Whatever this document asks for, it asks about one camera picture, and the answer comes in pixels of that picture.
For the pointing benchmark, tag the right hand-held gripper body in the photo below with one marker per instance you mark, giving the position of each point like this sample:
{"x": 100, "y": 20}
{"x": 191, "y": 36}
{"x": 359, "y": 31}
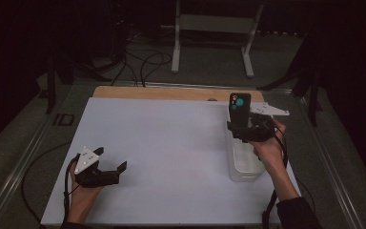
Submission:
{"x": 260, "y": 129}

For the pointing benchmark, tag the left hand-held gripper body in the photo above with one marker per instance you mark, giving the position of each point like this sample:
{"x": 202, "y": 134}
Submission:
{"x": 85, "y": 160}

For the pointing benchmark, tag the black phone case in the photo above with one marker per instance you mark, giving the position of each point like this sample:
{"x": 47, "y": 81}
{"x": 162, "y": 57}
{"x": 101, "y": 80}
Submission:
{"x": 242, "y": 116}

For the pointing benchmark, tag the long white plastic bin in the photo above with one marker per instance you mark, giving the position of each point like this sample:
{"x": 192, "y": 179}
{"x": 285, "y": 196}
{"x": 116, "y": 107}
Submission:
{"x": 244, "y": 159}

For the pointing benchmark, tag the person's right hand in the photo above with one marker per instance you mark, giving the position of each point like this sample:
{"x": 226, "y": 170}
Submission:
{"x": 268, "y": 149}

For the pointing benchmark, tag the person's left hand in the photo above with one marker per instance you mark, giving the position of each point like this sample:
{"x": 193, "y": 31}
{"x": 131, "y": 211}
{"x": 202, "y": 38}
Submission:
{"x": 82, "y": 200}

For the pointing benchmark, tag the white table mat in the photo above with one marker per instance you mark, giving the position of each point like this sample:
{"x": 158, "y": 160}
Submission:
{"x": 139, "y": 120}

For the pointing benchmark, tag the black tripod stand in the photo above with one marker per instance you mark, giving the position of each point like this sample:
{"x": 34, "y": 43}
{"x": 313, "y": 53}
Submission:
{"x": 50, "y": 86}
{"x": 313, "y": 95}

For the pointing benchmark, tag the white metal stand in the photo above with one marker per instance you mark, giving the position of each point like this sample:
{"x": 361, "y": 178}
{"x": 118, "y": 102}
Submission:
{"x": 216, "y": 24}

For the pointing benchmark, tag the black rectangular floor frame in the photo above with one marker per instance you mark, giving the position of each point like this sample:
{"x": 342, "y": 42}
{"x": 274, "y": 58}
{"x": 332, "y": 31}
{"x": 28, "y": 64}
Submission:
{"x": 57, "y": 119}

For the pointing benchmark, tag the metal floor rail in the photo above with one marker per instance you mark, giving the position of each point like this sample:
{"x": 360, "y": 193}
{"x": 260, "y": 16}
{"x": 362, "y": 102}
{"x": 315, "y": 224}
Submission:
{"x": 330, "y": 165}
{"x": 22, "y": 162}

